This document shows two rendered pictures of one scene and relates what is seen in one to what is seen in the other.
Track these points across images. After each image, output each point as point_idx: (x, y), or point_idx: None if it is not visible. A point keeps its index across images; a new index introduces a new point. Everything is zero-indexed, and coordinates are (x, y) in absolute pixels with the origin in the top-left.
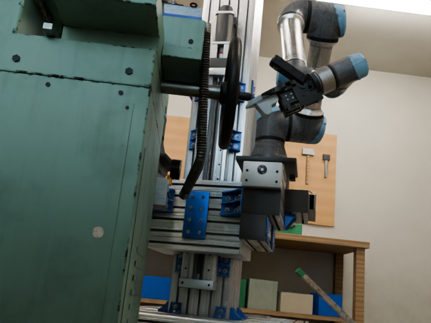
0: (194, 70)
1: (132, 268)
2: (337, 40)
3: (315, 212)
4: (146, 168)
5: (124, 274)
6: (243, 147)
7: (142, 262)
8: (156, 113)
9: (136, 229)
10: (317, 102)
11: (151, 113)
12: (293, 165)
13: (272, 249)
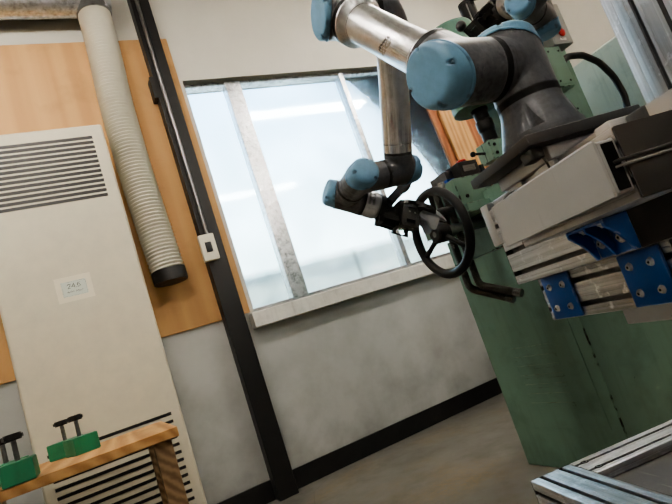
0: (451, 223)
1: (510, 364)
2: (336, 37)
3: (516, 242)
4: (488, 301)
5: (494, 370)
6: (628, 38)
7: (556, 349)
8: (487, 249)
9: (498, 341)
10: (381, 223)
11: (469, 271)
12: (486, 182)
13: (655, 303)
